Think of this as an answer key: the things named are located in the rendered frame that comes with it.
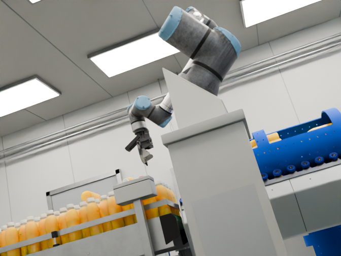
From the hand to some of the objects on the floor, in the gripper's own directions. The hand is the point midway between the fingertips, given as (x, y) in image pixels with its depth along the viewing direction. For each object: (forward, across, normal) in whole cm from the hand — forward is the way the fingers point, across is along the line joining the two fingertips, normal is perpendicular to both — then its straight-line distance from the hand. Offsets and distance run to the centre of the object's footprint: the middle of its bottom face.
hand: (144, 163), depth 239 cm
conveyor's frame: (+124, +5, +68) cm, 142 cm away
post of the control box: (+124, -24, +2) cm, 127 cm away
